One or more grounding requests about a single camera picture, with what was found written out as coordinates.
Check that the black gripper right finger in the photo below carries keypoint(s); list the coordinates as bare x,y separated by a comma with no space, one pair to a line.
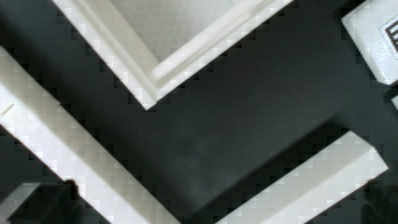
379,212

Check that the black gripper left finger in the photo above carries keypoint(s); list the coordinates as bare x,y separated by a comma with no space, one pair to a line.
43,204

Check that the white cabinet body box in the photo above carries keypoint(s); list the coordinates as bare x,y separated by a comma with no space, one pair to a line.
159,37

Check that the white cabinet door panel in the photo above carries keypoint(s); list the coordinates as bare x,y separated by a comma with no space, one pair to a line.
372,26

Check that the white L-shaped fence frame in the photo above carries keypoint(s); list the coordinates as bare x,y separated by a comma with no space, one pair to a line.
311,188

